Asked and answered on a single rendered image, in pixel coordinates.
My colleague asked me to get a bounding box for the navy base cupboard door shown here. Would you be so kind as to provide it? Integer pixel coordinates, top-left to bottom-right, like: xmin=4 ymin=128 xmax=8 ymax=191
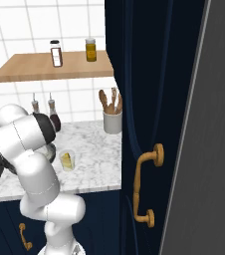
xmin=0 ymin=190 xmax=121 ymax=255

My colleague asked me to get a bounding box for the wooden spoon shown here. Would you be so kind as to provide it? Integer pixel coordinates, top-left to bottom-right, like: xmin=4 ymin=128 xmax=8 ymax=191
xmin=99 ymin=89 xmax=111 ymax=115

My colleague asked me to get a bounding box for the white utensil pot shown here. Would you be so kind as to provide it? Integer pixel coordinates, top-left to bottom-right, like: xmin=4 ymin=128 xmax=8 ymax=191
xmin=103 ymin=110 xmax=123 ymax=135

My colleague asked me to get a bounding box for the wooden wall shelf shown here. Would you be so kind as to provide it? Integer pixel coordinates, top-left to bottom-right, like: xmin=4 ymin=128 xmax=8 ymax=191
xmin=0 ymin=50 xmax=114 ymax=84

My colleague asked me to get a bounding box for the brown spice jar black lid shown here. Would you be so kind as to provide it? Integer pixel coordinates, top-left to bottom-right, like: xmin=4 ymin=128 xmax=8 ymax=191
xmin=50 ymin=39 xmax=64 ymax=69

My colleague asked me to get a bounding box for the amber oil jar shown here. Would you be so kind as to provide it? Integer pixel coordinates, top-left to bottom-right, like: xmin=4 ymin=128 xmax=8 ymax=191
xmin=85 ymin=37 xmax=98 ymax=63

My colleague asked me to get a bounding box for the glass of lemonade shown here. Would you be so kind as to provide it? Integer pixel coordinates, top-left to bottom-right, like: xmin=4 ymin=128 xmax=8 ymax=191
xmin=58 ymin=148 xmax=77 ymax=173

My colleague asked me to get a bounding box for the wooden spatula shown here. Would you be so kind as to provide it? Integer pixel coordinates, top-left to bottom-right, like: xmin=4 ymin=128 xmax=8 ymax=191
xmin=110 ymin=87 xmax=118 ymax=114

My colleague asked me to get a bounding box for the grey ice bowl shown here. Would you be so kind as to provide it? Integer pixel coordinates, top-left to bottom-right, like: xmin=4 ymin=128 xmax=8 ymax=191
xmin=34 ymin=142 xmax=57 ymax=164

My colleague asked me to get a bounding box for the large brass door handle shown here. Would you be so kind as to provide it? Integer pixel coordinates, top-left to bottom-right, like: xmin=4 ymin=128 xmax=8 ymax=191
xmin=131 ymin=142 xmax=165 ymax=229

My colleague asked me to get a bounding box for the small brass cupboard handle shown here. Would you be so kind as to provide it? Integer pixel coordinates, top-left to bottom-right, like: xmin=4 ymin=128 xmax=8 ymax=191
xmin=18 ymin=222 xmax=33 ymax=252

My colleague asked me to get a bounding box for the navy tall cupboard door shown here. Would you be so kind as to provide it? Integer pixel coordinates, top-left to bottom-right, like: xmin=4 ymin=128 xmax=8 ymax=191
xmin=104 ymin=0 xmax=206 ymax=255

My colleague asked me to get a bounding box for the clear bottle with spout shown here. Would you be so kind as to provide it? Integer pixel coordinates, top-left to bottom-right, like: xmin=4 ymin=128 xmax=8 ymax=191
xmin=31 ymin=93 xmax=41 ymax=115

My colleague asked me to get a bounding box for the grey fridge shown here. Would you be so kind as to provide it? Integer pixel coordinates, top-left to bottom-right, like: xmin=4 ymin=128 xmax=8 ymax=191
xmin=158 ymin=0 xmax=225 ymax=255

